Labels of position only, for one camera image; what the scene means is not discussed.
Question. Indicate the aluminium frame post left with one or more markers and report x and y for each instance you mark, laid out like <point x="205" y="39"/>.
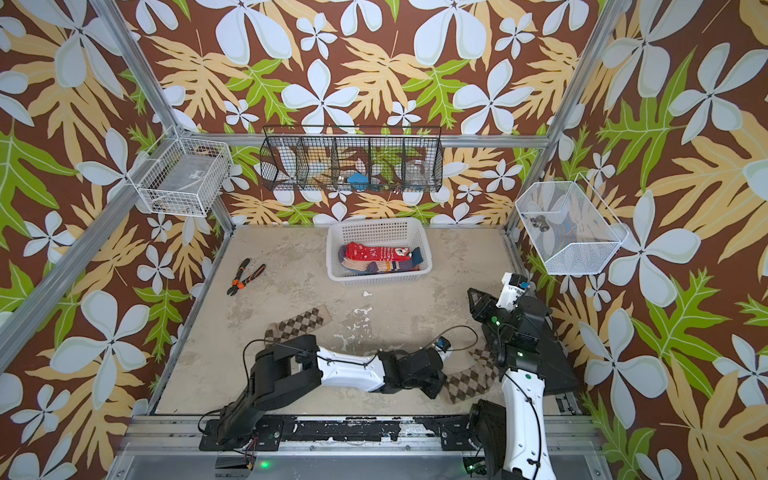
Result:
<point x="137" y="62"/>

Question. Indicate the aluminium frame post right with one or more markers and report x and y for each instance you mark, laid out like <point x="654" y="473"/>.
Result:
<point x="569" y="78"/>

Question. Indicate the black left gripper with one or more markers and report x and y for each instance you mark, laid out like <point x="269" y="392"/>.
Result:
<point x="439" y="379"/>

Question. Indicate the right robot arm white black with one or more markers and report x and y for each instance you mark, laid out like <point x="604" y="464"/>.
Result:
<point x="512" y="435"/>

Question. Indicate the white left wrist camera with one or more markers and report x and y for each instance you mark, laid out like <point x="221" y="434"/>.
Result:
<point x="443" y="347"/>

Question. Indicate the beige brown argyle sock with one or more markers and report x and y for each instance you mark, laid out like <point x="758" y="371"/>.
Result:
<point x="304" y="323"/>

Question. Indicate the white mesh wall basket right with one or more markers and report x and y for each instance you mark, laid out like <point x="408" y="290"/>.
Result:
<point x="572" y="228"/>

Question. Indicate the black wire wall basket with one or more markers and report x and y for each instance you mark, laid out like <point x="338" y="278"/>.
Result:
<point x="333" y="158"/>

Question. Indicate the beige purple striped sock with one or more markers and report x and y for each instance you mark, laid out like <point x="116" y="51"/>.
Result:
<point x="378" y="267"/>

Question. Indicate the white wire wall basket left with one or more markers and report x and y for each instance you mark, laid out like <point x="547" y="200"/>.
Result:
<point x="181" y="174"/>

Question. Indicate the orange black cutting pliers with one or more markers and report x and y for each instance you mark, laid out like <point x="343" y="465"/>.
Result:
<point x="241" y="280"/>

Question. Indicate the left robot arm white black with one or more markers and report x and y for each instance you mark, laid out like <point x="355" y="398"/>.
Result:
<point x="286" y="372"/>

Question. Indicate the aluminium frame post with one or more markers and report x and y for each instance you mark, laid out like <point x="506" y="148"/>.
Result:
<point x="137" y="62"/>
<point x="569" y="78"/>

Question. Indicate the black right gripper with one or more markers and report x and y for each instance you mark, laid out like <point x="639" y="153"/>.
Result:
<point x="486" y="306"/>

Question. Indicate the black metal base rail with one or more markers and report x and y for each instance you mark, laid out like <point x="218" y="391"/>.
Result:
<point x="465" y="432"/>

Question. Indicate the white plastic laundry basket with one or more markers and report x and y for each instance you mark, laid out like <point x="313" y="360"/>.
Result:
<point x="394" y="232"/>

